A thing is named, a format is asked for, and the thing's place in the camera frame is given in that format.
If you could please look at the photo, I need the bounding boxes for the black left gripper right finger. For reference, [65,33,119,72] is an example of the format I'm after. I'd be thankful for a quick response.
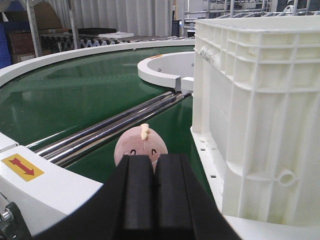
[155,154,240,240]

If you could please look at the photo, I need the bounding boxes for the steel conveyor rollers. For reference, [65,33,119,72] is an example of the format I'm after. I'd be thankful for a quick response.
[35,91,191,168]

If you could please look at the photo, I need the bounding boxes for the white curved conveyor outer rail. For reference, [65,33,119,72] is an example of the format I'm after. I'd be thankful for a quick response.
[0,40,320,240]

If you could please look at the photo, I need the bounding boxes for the yellow red arrow sticker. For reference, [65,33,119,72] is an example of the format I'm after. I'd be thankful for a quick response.
[1,153,45,182]

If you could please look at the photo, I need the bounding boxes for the pink round plush toy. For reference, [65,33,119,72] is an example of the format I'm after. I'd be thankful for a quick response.
[114,123,168,172]

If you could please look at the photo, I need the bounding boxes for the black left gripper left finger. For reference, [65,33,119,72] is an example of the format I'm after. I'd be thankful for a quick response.
[35,155,153,240]

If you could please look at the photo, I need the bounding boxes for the metal storage shelf rack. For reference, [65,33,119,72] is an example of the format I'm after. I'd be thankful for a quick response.
[0,0,81,58]

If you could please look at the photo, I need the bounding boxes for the white plastic tote box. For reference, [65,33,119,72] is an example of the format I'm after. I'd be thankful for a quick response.
[191,15,320,226]

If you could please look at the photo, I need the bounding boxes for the brown cardboard box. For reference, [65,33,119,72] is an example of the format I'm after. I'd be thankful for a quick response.
[6,31,35,54]

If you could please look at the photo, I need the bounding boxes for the white conveyor inner hub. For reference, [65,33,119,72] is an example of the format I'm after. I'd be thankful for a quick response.
[137,51,195,93]

